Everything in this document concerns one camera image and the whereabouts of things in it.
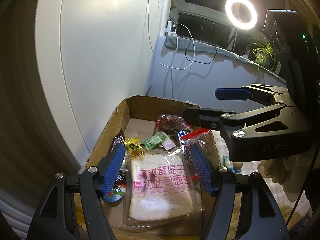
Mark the ring light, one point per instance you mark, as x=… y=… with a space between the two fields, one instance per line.
x=241 y=14

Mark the packaged toast bread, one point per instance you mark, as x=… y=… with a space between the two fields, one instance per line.
x=159 y=189

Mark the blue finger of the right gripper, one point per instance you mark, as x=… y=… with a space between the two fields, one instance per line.
x=233 y=93
x=204 y=117

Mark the grey sill cloth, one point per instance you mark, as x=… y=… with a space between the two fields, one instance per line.
x=218 y=55

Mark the brown jelly cup snack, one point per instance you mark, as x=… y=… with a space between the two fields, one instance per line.
x=234 y=167

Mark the red dates bag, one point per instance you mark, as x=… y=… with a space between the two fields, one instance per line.
x=170 y=124

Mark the yellow candy packet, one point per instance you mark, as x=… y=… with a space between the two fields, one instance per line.
x=132 y=144

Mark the green candy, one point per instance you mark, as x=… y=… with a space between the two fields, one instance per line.
x=155 y=140

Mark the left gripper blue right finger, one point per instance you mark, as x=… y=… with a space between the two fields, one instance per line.
x=205 y=170

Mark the black camera box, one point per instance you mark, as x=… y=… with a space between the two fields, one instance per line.
x=293 y=47

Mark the pink candy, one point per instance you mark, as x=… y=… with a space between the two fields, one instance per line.
x=168 y=144

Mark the white wall charger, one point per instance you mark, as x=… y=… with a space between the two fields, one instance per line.
x=169 y=28

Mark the potted spider plant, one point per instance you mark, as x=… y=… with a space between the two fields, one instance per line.
x=264 y=54

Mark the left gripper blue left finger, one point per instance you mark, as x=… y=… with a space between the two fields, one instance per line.
x=109 y=167

